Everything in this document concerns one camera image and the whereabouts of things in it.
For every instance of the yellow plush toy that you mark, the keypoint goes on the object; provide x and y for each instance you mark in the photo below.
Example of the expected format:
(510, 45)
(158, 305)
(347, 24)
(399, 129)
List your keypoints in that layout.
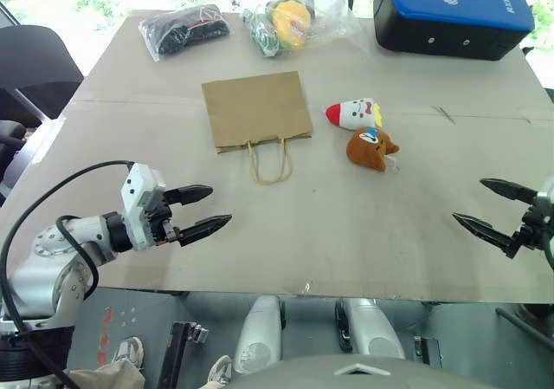
(290, 23)

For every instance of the silver robot leg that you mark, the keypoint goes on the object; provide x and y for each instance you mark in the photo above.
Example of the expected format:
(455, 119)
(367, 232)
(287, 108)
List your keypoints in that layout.
(259, 332)
(368, 328)

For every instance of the beige trouser leg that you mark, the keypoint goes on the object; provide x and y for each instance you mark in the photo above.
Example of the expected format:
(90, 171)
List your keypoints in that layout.
(108, 376)

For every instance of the silver left robot leg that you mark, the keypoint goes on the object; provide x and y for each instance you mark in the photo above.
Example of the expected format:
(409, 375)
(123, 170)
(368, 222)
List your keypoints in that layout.
(259, 332)

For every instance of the brown bear plush toy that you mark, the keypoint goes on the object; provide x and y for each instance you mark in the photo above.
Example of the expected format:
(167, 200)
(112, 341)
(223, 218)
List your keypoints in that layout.
(368, 151)

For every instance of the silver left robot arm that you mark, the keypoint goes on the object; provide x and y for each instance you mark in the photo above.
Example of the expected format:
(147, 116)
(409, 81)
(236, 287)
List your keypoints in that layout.
(78, 233)

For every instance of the black office chair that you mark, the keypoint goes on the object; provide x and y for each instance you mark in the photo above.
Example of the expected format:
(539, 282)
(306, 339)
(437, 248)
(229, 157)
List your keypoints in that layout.
(34, 68)

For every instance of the white red plush toy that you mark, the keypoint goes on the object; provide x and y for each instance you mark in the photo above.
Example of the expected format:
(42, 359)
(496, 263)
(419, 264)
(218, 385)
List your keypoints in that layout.
(355, 112)

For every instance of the clear plastic bag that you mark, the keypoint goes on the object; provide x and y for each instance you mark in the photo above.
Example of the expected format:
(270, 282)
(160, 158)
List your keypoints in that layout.
(331, 21)

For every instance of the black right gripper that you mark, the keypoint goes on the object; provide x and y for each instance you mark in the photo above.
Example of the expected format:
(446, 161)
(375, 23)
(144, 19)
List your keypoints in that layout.
(534, 228)

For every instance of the grey sneaker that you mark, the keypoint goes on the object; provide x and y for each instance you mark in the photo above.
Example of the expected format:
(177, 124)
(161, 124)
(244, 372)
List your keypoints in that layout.
(129, 351)
(220, 369)

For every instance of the small black metal bracket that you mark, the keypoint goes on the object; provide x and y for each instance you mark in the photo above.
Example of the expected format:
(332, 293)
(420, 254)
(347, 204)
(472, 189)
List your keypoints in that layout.
(428, 351)

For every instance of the blue and black hard case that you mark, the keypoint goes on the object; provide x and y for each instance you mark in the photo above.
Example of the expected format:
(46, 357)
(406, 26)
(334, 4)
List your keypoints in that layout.
(450, 12)

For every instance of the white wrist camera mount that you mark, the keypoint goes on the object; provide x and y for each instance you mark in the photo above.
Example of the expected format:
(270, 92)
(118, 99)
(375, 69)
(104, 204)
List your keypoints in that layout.
(546, 196)
(136, 189)

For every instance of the bagged black clothing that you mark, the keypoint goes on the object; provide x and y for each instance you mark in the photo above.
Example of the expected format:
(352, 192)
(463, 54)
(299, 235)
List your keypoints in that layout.
(186, 29)

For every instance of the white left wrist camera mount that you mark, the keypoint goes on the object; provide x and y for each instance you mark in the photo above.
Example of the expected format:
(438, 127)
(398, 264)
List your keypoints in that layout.
(136, 189)

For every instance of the silver right robot leg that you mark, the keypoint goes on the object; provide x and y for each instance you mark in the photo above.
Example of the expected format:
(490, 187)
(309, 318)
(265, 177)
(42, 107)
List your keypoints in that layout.
(368, 328)

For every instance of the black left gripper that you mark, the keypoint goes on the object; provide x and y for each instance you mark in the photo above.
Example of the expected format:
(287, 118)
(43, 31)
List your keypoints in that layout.
(161, 218)

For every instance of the green plush toy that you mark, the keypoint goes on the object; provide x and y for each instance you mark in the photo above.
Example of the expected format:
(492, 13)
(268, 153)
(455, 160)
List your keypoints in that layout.
(264, 38)

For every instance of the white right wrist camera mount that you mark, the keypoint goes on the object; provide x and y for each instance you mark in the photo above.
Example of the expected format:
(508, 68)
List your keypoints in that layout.
(546, 196)

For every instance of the grey robot torso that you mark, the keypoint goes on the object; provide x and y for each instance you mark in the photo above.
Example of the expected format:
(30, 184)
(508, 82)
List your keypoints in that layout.
(346, 374)

